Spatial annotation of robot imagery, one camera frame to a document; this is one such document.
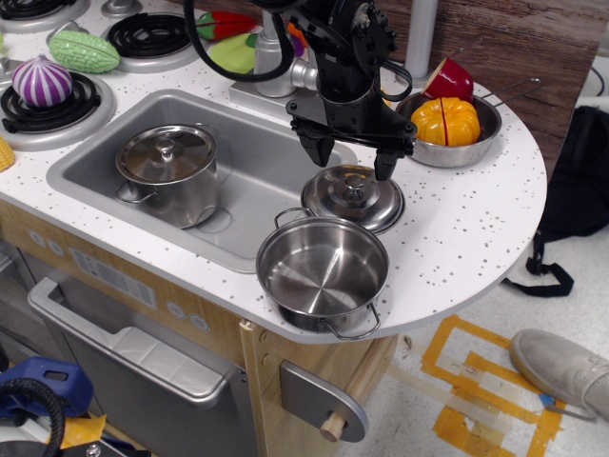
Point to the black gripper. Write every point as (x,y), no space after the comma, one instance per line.
(368,121)

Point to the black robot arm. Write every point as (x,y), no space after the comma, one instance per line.
(352,43)

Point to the shallow steel pot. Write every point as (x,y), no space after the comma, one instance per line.
(324,273)

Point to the tall steel pot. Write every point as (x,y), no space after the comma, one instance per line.
(182,204)

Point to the steel lid on tall pot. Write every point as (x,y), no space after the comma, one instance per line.
(166,154)

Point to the grey toy sink basin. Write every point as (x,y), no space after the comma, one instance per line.
(261,169)

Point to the silver toy faucet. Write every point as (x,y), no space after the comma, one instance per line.
(267,100)

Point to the yellow toy pumpkin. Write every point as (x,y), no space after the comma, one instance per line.
(447,121)

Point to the purple orange toy vegetable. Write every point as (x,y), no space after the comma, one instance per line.
(298,40)

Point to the red toy apple half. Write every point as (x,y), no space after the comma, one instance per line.
(449,79)

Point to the silver support pole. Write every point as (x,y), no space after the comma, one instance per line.
(420,39)

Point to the light green toy vegetable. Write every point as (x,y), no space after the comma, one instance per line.
(236,54)

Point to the red toy pepper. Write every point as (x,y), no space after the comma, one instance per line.
(218,25)

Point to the black backpack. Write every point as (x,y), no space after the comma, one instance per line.
(576,200)

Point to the black rear stove burner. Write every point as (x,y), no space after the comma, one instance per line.
(152,43)

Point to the black stove burner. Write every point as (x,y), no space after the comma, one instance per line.
(89,108)
(29,16)
(152,43)

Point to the wooden peg hanger plate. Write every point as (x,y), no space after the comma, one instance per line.
(314,400)

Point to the orange floor tape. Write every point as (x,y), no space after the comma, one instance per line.
(490,409)

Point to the black front stove burner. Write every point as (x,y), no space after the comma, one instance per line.
(89,108)

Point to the silver stove knob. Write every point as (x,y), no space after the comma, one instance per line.
(119,9)

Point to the grey shoe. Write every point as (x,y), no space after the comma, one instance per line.
(563,370)

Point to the green toy bitter gourd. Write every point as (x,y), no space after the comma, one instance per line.
(81,51)

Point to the grey toy oven door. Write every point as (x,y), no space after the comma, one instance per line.
(169,395)

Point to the black far stove burner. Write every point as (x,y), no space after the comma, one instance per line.
(29,16)

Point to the purple striped toy onion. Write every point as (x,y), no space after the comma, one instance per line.
(42,83)

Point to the yellow toy corn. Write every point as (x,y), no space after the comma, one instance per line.
(7,155)

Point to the blue clamp tool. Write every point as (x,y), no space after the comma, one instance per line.
(39,382)

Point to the steel saucepan with wire handle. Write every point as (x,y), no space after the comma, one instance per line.
(490,119)

